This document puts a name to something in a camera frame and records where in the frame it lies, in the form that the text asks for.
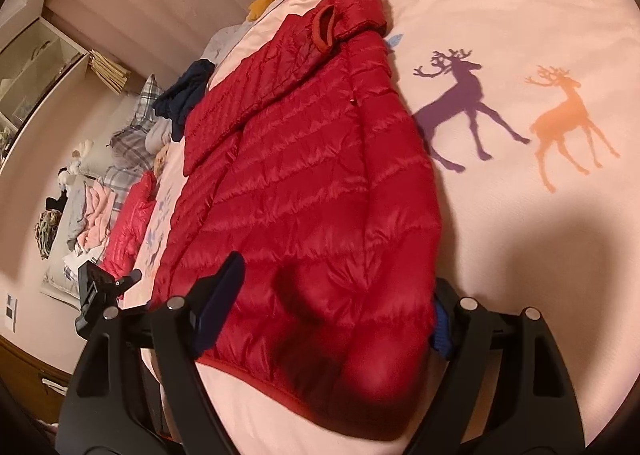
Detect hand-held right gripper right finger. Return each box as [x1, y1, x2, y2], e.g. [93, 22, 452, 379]
[405, 277, 586, 455]

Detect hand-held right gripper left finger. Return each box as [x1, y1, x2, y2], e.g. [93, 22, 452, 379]
[57, 251, 246, 455]

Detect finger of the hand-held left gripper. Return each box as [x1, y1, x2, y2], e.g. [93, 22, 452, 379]
[114, 269, 143, 302]

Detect red down jacket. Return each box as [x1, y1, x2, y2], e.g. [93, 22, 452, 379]
[150, 0, 443, 441]

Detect pile of pink clothes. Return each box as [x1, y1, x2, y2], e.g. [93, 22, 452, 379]
[75, 182, 119, 252]

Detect folded pink down jacket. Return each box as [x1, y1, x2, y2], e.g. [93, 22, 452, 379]
[97, 170, 158, 277]

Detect grey blue garment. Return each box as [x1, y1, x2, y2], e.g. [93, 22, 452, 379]
[62, 185, 89, 237]

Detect deer printed blanket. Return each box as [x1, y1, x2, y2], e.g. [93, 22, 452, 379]
[120, 0, 640, 455]

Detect small plush toys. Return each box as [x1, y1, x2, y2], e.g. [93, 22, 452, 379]
[57, 138, 96, 186]

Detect light grey garment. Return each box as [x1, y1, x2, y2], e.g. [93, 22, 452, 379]
[145, 118, 174, 156]

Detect plaid pillow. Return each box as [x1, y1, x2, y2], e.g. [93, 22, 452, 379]
[111, 75, 166, 171]

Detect navy garment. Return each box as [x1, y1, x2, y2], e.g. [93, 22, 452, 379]
[152, 60, 216, 142]

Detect glass display cabinet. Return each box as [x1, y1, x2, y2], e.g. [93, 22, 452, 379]
[0, 15, 92, 137]

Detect grey bed sheet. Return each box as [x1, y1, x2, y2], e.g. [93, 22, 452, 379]
[200, 20, 257, 72]

